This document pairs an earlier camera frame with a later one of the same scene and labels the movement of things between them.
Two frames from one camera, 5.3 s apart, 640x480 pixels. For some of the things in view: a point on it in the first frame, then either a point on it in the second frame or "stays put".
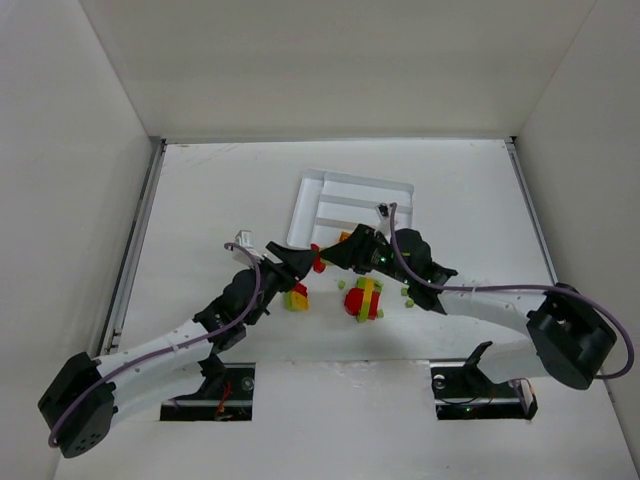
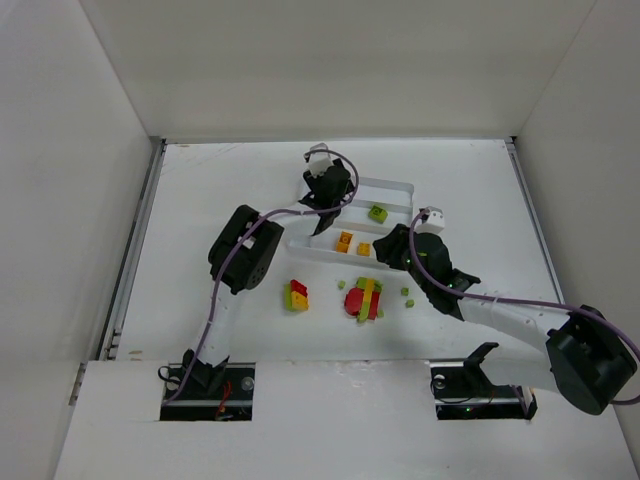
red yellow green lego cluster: [363, 300] stays put
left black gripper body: [282, 270] -> [323, 201]
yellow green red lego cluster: [297, 299] stays put
